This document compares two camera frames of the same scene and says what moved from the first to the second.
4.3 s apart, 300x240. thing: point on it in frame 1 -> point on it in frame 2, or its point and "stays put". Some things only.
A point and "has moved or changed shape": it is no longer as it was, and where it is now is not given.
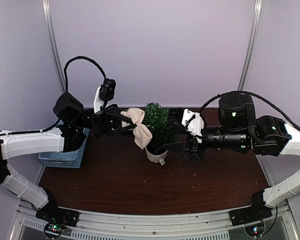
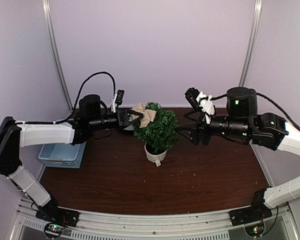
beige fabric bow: (142, 134) -> (148, 115)
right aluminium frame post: (256, 16) stays put
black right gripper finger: (179, 147) -> (189, 131)
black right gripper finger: (175, 115) -> (194, 116)
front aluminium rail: (30, 225) stays put
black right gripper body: (193, 150) -> (201, 129)
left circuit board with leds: (53, 230) stays put
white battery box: (162, 161) has moved or changed shape
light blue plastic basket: (69, 159) stays put
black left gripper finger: (116, 112) -> (140, 116)
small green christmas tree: (157, 119) stays put
